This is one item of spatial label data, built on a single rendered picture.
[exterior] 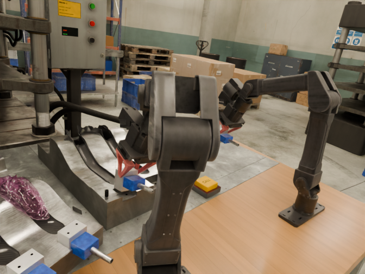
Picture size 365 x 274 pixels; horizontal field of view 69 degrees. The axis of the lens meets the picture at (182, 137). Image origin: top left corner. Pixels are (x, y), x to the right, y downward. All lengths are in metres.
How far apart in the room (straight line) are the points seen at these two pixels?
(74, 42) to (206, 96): 1.19
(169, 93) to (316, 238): 0.71
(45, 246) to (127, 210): 0.22
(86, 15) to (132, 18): 6.43
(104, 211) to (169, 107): 0.46
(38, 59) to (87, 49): 0.31
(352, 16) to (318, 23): 3.43
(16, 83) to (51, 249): 0.85
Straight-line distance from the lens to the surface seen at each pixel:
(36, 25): 1.29
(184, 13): 8.73
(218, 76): 4.80
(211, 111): 0.37
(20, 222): 0.73
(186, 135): 0.35
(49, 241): 0.69
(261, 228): 0.89
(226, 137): 1.12
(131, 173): 0.74
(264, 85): 0.98
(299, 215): 1.00
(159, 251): 0.52
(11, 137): 1.41
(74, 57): 1.52
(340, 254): 0.93
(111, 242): 0.75
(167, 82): 0.37
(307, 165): 0.94
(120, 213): 0.77
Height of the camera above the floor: 1.31
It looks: 21 degrees down
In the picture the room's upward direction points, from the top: 8 degrees clockwise
